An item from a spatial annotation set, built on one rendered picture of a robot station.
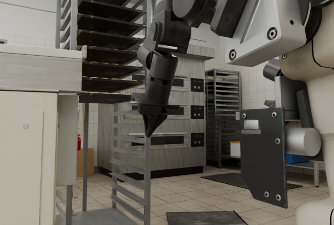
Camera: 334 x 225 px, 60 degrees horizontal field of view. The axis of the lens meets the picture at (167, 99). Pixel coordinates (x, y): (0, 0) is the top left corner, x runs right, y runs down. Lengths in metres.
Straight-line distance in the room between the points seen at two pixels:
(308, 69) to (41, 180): 0.41
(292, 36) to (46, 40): 4.68
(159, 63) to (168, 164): 3.83
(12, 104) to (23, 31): 4.52
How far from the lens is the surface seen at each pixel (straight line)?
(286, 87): 0.55
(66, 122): 0.47
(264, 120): 0.53
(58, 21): 2.35
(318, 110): 0.53
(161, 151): 4.33
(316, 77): 0.53
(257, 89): 5.71
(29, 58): 0.44
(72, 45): 1.67
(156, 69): 0.63
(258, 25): 0.40
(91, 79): 1.69
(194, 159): 4.68
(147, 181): 1.79
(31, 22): 4.99
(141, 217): 1.88
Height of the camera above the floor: 0.79
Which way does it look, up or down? 5 degrees up
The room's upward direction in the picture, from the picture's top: straight up
